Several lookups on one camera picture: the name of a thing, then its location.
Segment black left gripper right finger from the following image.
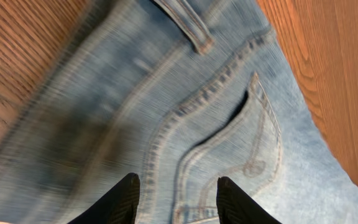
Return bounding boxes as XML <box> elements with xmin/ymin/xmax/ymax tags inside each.
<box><xmin>216</xmin><ymin>177</ymin><xmax>280</xmax><ymax>224</ymax></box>

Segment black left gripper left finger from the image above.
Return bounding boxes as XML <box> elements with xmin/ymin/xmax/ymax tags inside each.
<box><xmin>68</xmin><ymin>172</ymin><xmax>140</xmax><ymax>224</ymax></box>

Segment light blue denim jeans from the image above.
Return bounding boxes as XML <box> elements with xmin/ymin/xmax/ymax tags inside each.
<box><xmin>0</xmin><ymin>0</ymin><xmax>358</xmax><ymax>223</ymax></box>

